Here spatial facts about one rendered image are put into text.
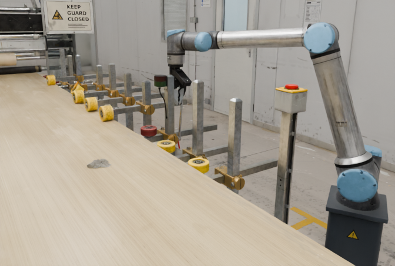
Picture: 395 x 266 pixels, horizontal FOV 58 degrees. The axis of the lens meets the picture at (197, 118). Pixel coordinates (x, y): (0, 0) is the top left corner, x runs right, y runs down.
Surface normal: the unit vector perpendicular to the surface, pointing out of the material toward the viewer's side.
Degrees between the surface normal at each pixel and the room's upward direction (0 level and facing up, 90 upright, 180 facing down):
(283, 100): 90
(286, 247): 0
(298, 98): 90
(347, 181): 95
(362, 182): 95
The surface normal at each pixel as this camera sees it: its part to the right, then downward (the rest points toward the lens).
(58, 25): 0.56, 0.22
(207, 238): 0.01, -0.96
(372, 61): -0.82, 0.15
